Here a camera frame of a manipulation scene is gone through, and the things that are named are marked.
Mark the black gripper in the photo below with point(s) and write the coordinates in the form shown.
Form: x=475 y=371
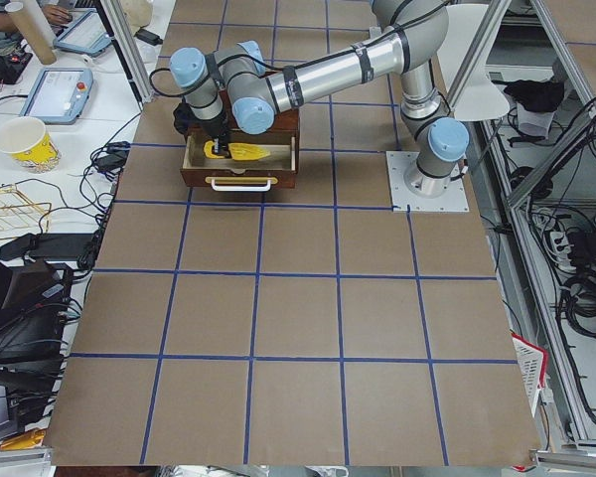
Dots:
x=214 y=128

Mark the yellow corn cob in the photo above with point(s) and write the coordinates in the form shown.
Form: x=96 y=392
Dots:
x=236 y=151

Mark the light wooden drawer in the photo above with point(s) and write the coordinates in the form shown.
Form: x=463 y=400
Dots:
x=278 y=169

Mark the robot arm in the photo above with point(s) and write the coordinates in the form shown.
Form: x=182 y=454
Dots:
x=411 y=34

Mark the dark wooden drawer cabinet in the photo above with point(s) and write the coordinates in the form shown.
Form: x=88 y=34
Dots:
x=253 y=104

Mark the black power adapter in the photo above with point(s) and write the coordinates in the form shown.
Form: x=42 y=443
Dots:
x=148 y=37

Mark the beige cap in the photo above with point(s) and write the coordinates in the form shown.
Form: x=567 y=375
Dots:
x=138 y=12

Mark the blue teach pendant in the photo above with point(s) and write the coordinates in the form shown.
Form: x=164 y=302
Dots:
x=58 y=95
x=85 y=34

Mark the popcorn paper bucket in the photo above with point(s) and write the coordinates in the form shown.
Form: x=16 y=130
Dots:
x=27 y=140

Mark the cardboard tube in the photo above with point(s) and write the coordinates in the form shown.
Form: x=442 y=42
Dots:
x=34 y=27

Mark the red white basket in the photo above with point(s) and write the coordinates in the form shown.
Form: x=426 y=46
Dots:
x=533 y=363

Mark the aluminium frame post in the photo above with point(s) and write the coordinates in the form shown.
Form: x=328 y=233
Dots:
x=116 y=26

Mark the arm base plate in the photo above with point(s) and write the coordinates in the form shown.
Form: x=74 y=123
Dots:
x=413 y=192

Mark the gold wire rack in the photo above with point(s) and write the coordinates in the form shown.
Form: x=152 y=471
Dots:
x=19 y=214

